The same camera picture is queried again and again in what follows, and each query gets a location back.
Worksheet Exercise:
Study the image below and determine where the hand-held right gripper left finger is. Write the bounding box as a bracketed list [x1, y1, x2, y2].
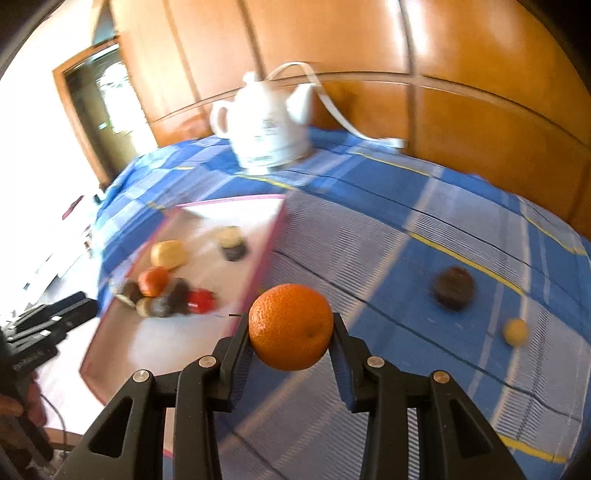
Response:
[54, 313, 254, 480]

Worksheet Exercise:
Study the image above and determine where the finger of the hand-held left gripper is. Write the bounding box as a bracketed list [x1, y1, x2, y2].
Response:
[7, 322, 70, 352]
[28, 292, 99, 330]

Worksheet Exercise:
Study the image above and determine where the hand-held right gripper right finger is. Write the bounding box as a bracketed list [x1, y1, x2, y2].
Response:
[329, 313, 527, 480]

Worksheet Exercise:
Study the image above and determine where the dark sugarcane piece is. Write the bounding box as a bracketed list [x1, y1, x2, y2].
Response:
[115, 281, 144, 306]
[215, 226, 247, 262]

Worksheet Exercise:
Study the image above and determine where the orange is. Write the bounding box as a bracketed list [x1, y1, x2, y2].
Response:
[248, 283, 334, 371]
[139, 267, 171, 297]

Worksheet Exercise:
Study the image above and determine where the small red block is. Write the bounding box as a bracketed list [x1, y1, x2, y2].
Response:
[188, 288, 218, 312]

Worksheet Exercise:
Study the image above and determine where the dark mangosteen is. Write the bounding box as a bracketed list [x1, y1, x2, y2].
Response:
[161, 278, 192, 318]
[433, 266, 475, 310]

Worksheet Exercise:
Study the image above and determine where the white tray with pink rim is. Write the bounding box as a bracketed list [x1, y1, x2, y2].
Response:
[79, 194, 289, 460]

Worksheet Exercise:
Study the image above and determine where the person's left hand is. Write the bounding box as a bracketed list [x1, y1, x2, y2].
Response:
[0, 383, 49, 432]

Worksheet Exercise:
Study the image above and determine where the blue plaid tablecloth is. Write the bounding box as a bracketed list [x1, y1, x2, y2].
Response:
[90, 127, 591, 480]

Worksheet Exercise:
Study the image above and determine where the yellow potato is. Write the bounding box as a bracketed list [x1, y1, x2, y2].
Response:
[151, 240, 189, 271]

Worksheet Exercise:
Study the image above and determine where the small yellow longan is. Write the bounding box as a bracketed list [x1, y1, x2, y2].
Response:
[503, 318, 528, 347]

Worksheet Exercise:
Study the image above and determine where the wooden framed glass door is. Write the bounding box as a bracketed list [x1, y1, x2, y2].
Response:
[53, 44, 158, 188]

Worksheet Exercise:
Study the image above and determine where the white ceramic kettle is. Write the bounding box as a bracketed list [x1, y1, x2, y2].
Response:
[210, 71, 315, 174]

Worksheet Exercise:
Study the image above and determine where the wooden panelled cabinet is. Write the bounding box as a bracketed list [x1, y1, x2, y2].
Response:
[108, 0, 591, 227]

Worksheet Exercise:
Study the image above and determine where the white power cable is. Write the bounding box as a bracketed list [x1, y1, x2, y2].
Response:
[265, 61, 407, 149]

